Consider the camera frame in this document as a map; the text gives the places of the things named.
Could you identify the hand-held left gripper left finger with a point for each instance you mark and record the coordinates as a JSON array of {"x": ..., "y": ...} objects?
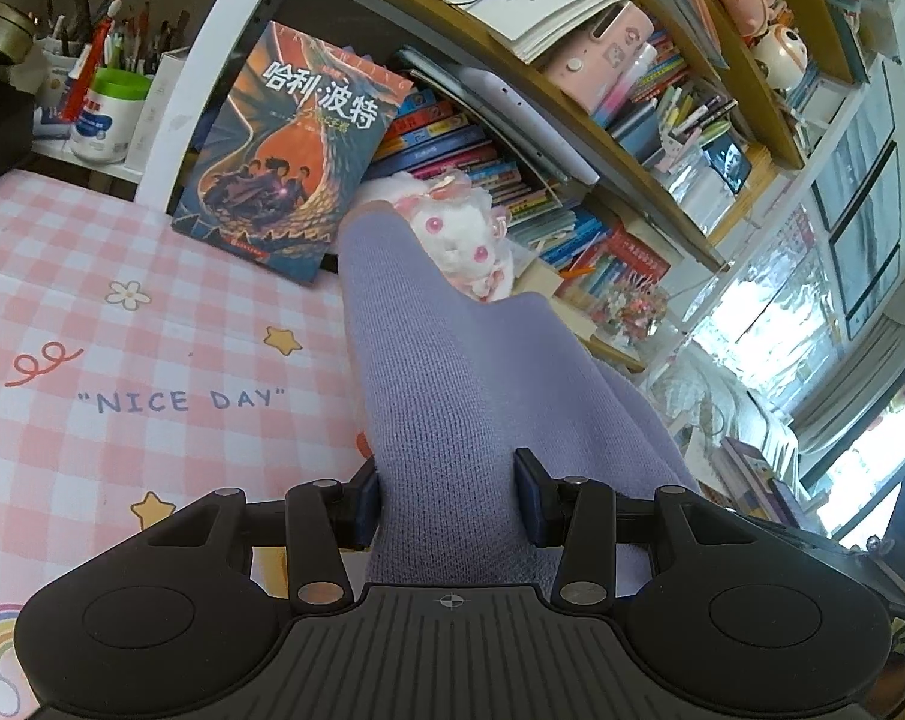
[{"x": 367, "y": 506}]

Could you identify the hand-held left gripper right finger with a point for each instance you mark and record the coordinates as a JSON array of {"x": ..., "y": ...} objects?
[{"x": 529, "y": 499}]

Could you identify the purple and pink sweater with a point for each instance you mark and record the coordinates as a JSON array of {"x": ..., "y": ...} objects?
[{"x": 460, "y": 405}]

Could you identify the stack of books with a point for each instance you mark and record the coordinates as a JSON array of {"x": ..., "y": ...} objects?
[{"x": 759, "y": 480}]

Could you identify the colourful flower ornament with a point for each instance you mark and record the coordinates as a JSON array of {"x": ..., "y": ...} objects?
[{"x": 636, "y": 309}]

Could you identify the white bunny plush toy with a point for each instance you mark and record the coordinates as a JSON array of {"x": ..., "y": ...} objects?
[{"x": 452, "y": 232}]

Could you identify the pink checkered desk mat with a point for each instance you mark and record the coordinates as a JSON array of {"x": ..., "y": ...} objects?
[{"x": 160, "y": 315}]

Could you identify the wooden bookshelf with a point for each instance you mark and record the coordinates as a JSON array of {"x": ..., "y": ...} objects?
[{"x": 647, "y": 187}]

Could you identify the row of colourful books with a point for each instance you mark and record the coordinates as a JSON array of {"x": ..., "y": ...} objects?
[{"x": 497, "y": 165}]

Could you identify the dragon cover fantasy book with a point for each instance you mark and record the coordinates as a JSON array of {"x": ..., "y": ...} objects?
[{"x": 287, "y": 150}]

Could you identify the white tablet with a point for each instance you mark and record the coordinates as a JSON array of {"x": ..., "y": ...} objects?
[{"x": 520, "y": 112}]

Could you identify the cup of colourful pens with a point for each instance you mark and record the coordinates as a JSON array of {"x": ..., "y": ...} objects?
[{"x": 692, "y": 120}]

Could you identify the grey slim tablet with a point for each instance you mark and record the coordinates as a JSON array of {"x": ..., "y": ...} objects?
[{"x": 430, "y": 71}]

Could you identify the tall white box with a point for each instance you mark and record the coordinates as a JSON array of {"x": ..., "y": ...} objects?
[{"x": 156, "y": 109}]

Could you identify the white jar with green lid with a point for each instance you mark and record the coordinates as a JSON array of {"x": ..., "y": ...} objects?
[{"x": 111, "y": 116}]

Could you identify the stack of white papers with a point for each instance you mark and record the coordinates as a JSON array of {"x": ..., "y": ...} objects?
[{"x": 550, "y": 0}]

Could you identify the round cartoon figure toy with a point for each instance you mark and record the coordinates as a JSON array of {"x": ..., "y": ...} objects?
[{"x": 778, "y": 56}]

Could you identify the pen holder with pens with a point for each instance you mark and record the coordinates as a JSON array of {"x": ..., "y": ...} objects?
[{"x": 122, "y": 37}]

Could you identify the small photo frame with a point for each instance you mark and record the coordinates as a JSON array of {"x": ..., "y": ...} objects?
[{"x": 728, "y": 163}]

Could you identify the pink instant camera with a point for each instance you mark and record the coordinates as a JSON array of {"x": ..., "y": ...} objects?
[{"x": 598, "y": 52}]

